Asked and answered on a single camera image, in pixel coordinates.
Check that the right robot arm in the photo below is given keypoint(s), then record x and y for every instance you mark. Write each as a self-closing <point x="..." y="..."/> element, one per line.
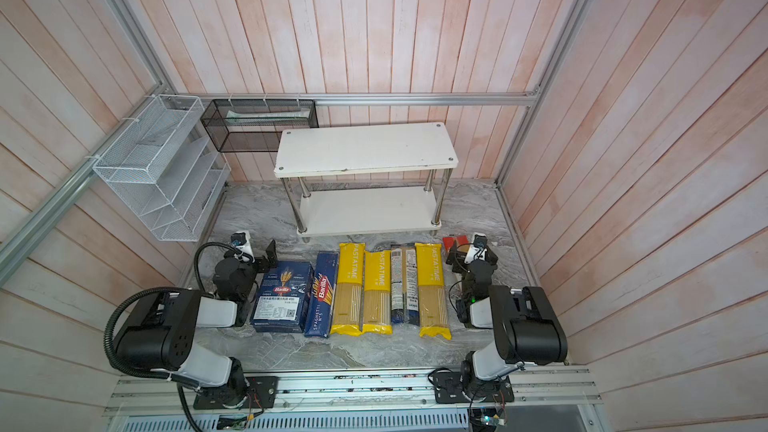
<point x="525" y="327"/>

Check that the black wire mesh basket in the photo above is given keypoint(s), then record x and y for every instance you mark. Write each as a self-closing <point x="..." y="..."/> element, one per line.
<point x="255" y="125"/>

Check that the white wire mesh rack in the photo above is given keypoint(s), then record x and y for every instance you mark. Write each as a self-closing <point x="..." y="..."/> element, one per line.
<point x="166" y="173"/>

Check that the wide blue Barilla pasta box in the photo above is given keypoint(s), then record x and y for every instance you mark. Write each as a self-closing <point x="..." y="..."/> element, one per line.
<point x="283" y="298"/>

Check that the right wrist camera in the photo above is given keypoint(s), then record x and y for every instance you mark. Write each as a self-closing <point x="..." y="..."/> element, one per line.
<point x="477" y="249"/>

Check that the narrow blue Barilla spaghetti box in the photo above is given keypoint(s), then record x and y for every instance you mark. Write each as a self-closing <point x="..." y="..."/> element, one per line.
<point x="319" y="316"/>

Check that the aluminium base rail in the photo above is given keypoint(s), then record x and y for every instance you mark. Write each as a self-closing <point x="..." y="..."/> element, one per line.
<point x="367" y="389"/>

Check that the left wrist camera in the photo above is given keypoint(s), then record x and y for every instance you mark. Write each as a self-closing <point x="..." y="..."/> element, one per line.
<point x="241" y="241"/>

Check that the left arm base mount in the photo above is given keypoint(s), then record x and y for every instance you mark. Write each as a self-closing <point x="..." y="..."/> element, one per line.
<point x="257" y="392"/>

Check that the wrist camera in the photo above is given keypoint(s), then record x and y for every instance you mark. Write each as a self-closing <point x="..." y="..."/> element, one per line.
<point x="241" y="241"/>
<point x="477" y="249"/>

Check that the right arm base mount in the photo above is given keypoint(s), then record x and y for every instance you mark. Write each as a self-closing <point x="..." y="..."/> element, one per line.
<point x="454" y="387"/>

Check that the yellow pastatime spaghetti bag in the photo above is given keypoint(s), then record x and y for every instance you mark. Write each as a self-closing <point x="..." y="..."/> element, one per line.
<point x="348" y="299"/>
<point x="433" y="313"/>
<point x="376" y="316"/>

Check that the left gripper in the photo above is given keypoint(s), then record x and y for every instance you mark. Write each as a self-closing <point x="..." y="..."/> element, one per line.
<point x="264" y="258"/>

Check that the white two-tier shelf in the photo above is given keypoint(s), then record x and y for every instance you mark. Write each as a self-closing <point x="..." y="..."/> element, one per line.
<point x="374" y="149"/>

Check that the dark blue clear spaghetti bag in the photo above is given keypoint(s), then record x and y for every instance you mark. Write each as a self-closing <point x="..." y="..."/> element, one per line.
<point x="404" y="285"/>

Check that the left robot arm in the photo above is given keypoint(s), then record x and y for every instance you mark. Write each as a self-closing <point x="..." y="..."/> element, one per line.
<point x="151" y="334"/>

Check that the red spaghetti bag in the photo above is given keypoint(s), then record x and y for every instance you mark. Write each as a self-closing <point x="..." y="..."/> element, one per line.
<point x="461" y="243"/>

